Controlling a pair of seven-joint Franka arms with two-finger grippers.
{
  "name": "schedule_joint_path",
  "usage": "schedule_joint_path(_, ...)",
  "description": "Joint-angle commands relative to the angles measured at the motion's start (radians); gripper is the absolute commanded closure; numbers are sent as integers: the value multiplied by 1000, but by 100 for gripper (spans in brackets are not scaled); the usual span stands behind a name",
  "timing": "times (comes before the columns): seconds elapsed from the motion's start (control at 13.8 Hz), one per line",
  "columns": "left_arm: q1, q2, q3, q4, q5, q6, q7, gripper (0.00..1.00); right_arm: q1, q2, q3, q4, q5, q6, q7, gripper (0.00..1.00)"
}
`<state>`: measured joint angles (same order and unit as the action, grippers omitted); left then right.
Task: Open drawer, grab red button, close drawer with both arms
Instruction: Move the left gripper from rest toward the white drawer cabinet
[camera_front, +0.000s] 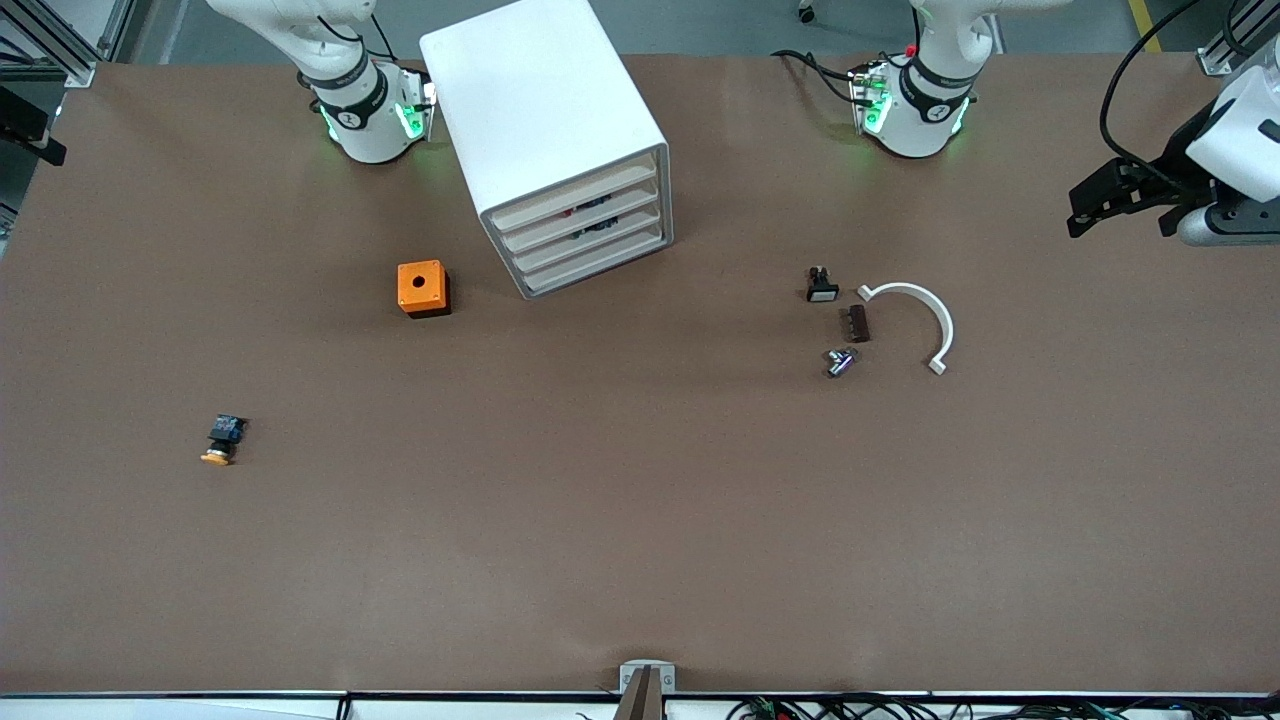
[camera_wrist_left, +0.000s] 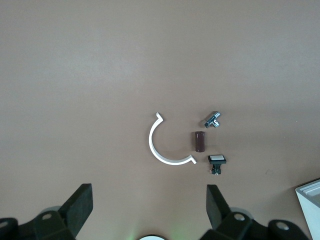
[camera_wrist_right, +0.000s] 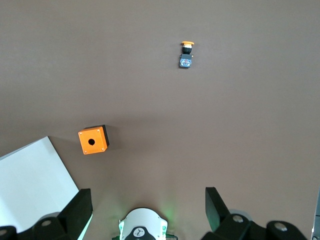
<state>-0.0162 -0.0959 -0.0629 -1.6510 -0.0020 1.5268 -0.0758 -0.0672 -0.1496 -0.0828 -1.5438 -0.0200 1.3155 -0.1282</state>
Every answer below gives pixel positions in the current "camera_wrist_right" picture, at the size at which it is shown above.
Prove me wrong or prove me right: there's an orange button enclosure box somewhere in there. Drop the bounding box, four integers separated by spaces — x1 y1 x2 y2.
77 124 111 156

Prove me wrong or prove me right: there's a white drawer cabinet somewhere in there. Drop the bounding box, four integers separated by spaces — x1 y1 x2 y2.
0 136 80 235

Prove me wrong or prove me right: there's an orange mushroom push button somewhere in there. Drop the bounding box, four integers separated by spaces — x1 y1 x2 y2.
178 40 196 70

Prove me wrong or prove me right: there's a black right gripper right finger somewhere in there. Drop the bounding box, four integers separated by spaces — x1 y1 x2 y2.
201 186 309 240

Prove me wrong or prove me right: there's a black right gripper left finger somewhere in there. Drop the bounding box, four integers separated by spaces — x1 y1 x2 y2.
0 188 94 240

